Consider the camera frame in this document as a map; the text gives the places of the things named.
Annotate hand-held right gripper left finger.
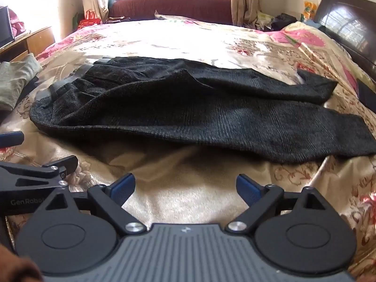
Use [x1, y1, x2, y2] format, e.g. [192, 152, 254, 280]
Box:
[47, 173, 147, 235]

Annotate beige folded cloth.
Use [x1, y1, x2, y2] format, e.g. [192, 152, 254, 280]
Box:
[154, 10, 200, 22]

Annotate red bag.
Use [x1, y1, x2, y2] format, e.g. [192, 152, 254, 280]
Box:
[79, 10, 102, 31]

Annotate pink cloth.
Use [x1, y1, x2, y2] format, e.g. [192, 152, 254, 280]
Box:
[7, 7, 25, 40]

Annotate dark wooden headboard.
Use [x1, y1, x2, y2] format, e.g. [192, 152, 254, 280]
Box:
[313, 0, 376, 80]

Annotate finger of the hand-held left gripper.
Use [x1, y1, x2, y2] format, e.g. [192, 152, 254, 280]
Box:
[0, 132, 24, 148]
[0, 155, 79, 194]

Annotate floral bedspread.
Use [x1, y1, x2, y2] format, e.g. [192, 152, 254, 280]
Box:
[0, 18, 376, 271]

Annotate printed plastic bag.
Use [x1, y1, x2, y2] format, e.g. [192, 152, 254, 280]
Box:
[255, 10, 275, 31]

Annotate dark clothes pile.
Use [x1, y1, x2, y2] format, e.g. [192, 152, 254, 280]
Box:
[264, 12, 298, 32]

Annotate person's left forearm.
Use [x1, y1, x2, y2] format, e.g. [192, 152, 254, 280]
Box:
[0, 242, 44, 282]

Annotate yellow packet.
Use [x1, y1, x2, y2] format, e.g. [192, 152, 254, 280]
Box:
[302, 0, 318, 21]

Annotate black flat object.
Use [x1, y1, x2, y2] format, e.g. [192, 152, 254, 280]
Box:
[357, 79, 376, 106]

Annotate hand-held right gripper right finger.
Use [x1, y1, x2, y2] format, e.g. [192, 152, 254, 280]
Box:
[226, 174, 331, 233]

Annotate olive green cloth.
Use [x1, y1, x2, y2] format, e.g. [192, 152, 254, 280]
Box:
[0, 53, 43, 112]

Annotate wooden cabinet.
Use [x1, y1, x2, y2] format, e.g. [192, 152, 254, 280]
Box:
[0, 26, 56, 62]

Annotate black monitor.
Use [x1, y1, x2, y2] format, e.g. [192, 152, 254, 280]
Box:
[0, 6, 15, 49]

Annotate red upholstered headboard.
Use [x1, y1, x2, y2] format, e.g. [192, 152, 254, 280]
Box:
[109, 0, 235, 25]

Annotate black pants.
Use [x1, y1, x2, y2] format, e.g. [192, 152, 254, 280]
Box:
[29, 56, 376, 165]

